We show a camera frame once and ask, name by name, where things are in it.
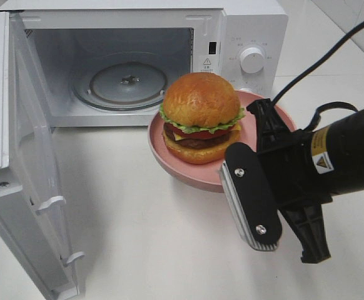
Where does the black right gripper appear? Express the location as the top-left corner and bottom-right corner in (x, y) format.
(246, 98), (334, 264)

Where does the toy burger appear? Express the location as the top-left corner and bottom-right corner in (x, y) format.
(159, 72), (245, 164)

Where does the white microwave door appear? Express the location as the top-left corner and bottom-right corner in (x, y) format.
(0, 12), (84, 299)

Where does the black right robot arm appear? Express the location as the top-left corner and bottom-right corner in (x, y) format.
(247, 99), (364, 264)

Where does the upper white control knob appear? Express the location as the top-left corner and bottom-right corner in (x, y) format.
(239, 46), (265, 74)

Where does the white warning label sticker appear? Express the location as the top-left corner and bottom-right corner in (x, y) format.
(199, 56), (216, 73)

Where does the glass microwave turntable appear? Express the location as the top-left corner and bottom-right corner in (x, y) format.
(73, 52), (171, 111)

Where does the white microwave oven body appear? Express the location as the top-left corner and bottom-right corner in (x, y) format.
(0, 1), (288, 127)

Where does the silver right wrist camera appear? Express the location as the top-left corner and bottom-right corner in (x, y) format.
(220, 142), (282, 252)

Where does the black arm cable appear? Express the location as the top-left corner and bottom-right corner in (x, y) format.
(271, 12), (364, 131)

